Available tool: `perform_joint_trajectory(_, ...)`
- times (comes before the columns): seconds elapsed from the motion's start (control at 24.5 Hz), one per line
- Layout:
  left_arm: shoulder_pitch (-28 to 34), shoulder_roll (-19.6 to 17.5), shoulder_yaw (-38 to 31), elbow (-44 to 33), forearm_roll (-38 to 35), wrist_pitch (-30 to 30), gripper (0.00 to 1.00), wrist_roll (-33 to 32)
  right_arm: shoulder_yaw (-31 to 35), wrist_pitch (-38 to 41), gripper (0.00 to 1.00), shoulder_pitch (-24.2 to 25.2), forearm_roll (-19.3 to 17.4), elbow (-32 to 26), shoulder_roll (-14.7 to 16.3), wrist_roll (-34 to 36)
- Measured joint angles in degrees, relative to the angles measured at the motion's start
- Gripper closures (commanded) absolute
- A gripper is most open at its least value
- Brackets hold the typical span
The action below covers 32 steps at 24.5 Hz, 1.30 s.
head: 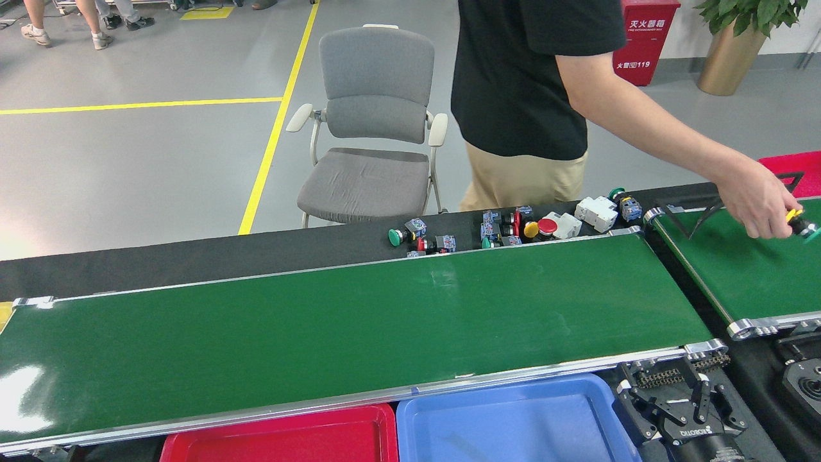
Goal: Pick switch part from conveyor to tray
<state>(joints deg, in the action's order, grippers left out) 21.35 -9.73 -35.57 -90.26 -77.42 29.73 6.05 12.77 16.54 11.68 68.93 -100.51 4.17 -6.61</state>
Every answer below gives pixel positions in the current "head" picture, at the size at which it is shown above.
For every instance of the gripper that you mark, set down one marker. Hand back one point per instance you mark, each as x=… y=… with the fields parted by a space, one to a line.
x=705 y=449

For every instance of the person's left forearm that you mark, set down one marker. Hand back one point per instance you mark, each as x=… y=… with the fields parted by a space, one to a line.
x=648 y=115

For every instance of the black conveyor motor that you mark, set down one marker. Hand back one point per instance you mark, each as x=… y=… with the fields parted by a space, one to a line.
x=805 y=385

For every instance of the green infeed conveyor belt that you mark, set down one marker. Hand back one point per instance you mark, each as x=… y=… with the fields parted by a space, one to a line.
x=750 y=269

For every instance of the blue plastic tray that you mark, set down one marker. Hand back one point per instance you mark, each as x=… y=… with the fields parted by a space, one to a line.
x=513 y=423

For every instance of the long green conveyor belt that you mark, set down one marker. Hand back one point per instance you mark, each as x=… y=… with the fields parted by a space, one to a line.
x=321 y=333

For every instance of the red plastic tray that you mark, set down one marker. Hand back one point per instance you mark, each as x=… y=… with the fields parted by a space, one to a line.
x=288 y=443

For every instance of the person's left hand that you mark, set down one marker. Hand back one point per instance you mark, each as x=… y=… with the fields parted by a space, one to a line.
x=757 y=199

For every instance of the red plastic bin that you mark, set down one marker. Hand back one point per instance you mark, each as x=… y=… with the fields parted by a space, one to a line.
x=811 y=170

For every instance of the potted plant in gold pot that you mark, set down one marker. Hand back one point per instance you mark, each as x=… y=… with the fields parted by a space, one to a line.
x=731 y=58

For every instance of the red fire extinguisher box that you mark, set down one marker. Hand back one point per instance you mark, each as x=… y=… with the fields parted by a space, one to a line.
x=644 y=45

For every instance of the person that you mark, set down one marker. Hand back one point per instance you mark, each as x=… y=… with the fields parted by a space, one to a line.
x=264 y=4
x=513 y=77
x=35 y=32
x=138 y=22

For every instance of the grey office chair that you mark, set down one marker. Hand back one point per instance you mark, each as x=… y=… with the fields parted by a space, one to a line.
x=375 y=64

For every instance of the yellow plastic bin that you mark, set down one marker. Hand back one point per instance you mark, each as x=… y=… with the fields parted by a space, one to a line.
x=5 y=317

